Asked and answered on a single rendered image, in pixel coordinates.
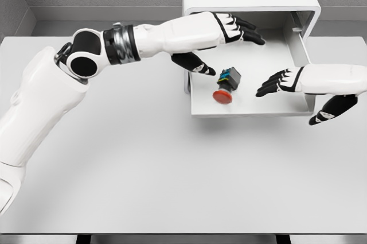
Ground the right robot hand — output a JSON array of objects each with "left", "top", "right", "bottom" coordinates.
[{"left": 255, "top": 64, "right": 361, "bottom": 126}]

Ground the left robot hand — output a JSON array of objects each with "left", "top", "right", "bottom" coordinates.
[{"left": 170, "top": 10, "right": 266, "bottom": 77}]

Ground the red-buttoned black load switch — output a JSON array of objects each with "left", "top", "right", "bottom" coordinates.
[{"left": 212, "top": 67, "right": 243, "bottom": 104}]

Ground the white cabinet drawer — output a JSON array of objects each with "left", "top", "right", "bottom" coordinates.
[{"left": 188, "top": 11, "right": 317, "bottom": 119}]

